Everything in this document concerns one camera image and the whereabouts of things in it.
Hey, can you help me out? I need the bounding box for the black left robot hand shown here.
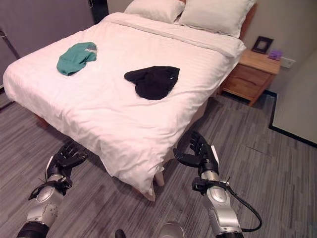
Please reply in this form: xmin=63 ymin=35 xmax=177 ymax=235
xmin=45 ymin=143 xmax=89 ymax=177

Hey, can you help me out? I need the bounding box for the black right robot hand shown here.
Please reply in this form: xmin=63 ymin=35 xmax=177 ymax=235
xmin=172 ymin=131 xmax=220 ymax=172

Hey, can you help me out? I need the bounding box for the black garment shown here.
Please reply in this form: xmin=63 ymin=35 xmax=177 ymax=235
xmin=124 ymin=65 xmax=181 ymax=101

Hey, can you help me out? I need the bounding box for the silver robot body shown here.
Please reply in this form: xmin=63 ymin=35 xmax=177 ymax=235
xmin=115 ymin=221 xmax=185 ymax=238

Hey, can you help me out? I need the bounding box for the white duvet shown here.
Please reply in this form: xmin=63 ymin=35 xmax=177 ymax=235
xmin=2 ymin=12 xmax=247 ymax=194

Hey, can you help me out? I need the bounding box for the wooden nightstand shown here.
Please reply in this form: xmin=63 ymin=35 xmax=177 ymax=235
xmin=220 ymin=48 xmax=281 ymax=107

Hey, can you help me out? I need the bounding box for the green garment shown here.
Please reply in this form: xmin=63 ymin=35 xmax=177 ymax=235
xmin=56 ymin=42 xmax=98 ymax=76

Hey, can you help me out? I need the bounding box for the small purple box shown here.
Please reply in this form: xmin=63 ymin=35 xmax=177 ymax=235
xmin=268 ymin=49 xmax=283 ymax=61

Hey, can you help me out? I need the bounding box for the black stand pole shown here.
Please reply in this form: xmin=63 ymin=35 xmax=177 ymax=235
xmin=0 ymin=26 xmax=19 ymax=60

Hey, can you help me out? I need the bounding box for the white pillow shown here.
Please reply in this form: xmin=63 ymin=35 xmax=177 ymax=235
xmin=124 ymin=0 xmax=186 ymax=24
xmin=177 ymin=0 xmax=257 ymax=39

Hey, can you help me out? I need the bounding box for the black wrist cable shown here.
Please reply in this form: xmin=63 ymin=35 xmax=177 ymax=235
xmin=224 ymin=183 xmax=263 ymax=232

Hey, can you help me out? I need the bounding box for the black picture frame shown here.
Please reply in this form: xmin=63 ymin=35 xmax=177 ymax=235
xmin=252 ymin=36 xmax=274 ymax=54

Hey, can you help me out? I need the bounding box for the white wall socket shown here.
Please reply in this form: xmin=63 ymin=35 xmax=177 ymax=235
xmin=281 ymin=56 xmax=296 ymax=68

